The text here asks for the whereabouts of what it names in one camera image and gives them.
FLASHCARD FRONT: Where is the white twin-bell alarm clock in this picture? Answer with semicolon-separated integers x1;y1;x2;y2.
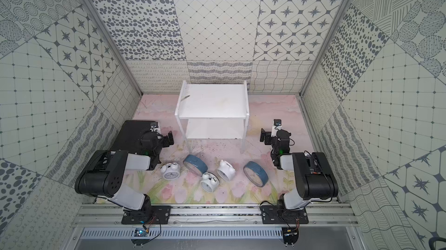
200;172;220;193
160;162;181;180
217;160;236;182

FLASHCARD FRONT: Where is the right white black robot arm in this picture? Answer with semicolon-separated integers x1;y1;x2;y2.
260;128;339;211

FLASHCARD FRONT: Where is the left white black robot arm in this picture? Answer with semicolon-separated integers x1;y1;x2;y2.
74;131;174;216

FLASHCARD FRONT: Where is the blue round alarm clock right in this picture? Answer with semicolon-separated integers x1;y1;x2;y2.
243;161;269;187

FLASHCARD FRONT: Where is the blue round alarm clock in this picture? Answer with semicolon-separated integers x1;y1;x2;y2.
183;154;208;176
243;161;269;187

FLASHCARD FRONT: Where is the blue round alarm clock left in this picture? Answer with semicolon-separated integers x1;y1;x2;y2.
183;154;208;176

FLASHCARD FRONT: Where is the white two-tier shelf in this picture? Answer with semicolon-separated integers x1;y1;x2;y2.
174;80;250;153

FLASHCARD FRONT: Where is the black plastic tool case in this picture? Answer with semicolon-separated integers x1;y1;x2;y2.
110;120;151;155

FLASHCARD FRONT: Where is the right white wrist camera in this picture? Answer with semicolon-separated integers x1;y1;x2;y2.
271;119;282;137

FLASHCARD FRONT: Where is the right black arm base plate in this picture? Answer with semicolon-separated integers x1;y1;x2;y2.
260;205;309;225

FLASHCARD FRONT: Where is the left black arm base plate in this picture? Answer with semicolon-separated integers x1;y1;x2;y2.
121;205;172;225

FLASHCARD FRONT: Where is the aluminium mounting rail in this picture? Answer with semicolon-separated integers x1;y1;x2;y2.
73;202;359;227

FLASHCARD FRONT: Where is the white perforated cable duct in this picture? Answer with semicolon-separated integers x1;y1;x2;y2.
81;227;282;240

